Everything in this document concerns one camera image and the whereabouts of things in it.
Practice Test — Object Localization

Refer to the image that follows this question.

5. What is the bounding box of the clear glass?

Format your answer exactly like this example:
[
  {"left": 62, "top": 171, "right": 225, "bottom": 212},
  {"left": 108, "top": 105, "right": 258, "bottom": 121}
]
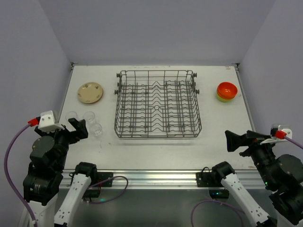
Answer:
[
  {"left": 83, "top": 111, "right": 96, "bottom": 125},
  {"left": 65, "top": 111, "right": 79, "bottom": 121},
  {"left": 90, "top": 123, "right": 103, "bottom": 138}
]

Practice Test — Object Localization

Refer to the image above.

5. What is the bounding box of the small cream plate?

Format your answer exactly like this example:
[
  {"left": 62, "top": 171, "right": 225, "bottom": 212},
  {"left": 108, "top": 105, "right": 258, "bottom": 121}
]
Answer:
[{"left": 77, "top": 82, "right": 104, "bottom": 104}]

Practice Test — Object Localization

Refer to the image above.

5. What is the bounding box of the lime green bowl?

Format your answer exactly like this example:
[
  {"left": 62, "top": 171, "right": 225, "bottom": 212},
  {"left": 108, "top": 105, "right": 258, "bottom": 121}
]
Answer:
[{"left": 216, "top": 93, "right": 233, "bottom": 103}]

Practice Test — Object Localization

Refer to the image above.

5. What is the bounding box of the orange bowl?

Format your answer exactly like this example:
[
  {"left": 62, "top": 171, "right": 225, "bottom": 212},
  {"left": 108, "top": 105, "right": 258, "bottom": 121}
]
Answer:
[{"left": 217, "top": 81, "right": 238, "bottom": 99}]

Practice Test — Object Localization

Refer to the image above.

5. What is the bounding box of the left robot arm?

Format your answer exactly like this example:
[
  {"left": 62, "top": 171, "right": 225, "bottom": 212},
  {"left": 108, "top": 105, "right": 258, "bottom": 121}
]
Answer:
[{"left": 23, "top": 117, "right": 97, "bottom": 227}]

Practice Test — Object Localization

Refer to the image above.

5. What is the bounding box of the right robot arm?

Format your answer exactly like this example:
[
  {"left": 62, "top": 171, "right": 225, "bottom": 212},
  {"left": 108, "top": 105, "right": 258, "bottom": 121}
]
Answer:
[{"left": 211, "top": 130, "right": 303, "bottom": 227}]

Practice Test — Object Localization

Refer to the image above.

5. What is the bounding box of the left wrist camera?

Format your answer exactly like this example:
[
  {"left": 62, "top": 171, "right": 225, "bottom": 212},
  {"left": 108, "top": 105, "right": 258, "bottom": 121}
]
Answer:
[{"left": 38, "top": 111, "right": 64, "bottom": 132}]

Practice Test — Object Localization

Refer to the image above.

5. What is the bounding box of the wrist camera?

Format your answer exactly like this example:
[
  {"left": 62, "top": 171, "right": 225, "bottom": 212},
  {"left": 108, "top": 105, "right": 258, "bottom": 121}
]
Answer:
[
  {"left": 260, "top": 124, "right": 293, "bottom": 144},
  {"left": 38, "top": 111, "right": 64, "bottom": 132}
]

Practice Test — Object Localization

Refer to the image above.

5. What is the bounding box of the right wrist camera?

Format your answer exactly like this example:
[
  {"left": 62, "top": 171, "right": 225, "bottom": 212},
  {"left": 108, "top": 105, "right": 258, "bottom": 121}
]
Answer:
[{"left": 260, "top": 124, "right": 293, "bottom": 144}]

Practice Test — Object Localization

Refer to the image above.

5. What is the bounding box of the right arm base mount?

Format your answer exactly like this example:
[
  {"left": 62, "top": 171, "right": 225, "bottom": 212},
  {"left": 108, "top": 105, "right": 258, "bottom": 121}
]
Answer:
[{"left": 196, "top": 167, "right": 230, "bottom": 201}]

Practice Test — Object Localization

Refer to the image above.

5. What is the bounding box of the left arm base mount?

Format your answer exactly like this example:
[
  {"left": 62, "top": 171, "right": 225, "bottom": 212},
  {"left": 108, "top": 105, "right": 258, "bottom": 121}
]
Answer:
[{"left": 68, "top": 172, "right": 114, "bottom": 199}]

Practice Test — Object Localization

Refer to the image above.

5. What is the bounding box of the grey wire dish rack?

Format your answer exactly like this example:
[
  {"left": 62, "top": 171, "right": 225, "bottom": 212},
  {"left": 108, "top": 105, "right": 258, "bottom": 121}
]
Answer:
[{"left": 114, "top": 70, "right": 202, "bottom": 139}]

